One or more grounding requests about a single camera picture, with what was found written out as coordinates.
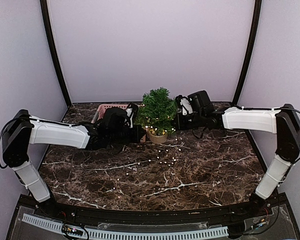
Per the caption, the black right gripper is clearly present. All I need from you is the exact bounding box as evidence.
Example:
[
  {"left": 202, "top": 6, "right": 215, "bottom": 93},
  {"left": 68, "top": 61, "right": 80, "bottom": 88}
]
[{"left": 171, "top": 111, "right": 205, "bottom": 131}]

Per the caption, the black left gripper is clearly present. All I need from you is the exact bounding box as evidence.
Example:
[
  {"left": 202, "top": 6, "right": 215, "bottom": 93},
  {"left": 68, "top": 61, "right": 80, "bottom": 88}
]
[{"left": 108, "top": 124, "right": 146, "bottom": 145}]

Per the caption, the small green christmas tree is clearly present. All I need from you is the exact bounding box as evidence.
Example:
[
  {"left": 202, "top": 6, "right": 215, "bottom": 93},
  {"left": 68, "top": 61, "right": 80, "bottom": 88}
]
[{"left": 135, "top": 87, "right": 177, "bottom": 136}]

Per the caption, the fairy light string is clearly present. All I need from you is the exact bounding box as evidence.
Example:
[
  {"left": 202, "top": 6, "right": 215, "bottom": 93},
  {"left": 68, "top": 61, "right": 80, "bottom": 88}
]
[{"left": 110, "top": 112, "right": 191, "bottom": 193}]

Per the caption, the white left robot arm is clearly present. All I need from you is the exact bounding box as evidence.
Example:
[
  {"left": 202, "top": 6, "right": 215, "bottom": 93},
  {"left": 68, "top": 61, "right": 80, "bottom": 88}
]
[{"left": 0, "top": 104, "right": 146, "bottom": 218}]

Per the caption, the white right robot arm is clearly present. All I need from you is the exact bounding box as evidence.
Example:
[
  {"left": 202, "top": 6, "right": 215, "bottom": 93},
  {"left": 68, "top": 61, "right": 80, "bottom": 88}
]
[{"left": 172, "top": 90, "right": 300, "bottom": 217}]

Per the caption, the beige tree pot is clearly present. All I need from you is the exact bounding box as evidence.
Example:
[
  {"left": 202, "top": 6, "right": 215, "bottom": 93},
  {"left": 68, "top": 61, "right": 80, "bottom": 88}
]
[{"left": 146, "top": 128, "right": 168, "bottom": 144}]

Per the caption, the pink plastic basket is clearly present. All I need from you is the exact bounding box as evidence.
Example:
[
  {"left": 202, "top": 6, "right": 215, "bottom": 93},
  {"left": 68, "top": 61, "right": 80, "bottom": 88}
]
[{"left": 91, "top": 102, "right": 142, "bottom": 124}]

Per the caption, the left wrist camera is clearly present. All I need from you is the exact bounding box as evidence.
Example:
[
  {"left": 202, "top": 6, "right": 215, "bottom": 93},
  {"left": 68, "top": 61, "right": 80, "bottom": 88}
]
[{"left": 125, "top": 102, "right": 139, "bottom": 128}]

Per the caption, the white slotted cable duct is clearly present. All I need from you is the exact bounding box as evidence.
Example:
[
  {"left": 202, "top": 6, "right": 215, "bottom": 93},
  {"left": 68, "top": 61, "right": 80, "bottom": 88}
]
[{"left": 21, "top": 214, "right": 230, "bottom": 240}]

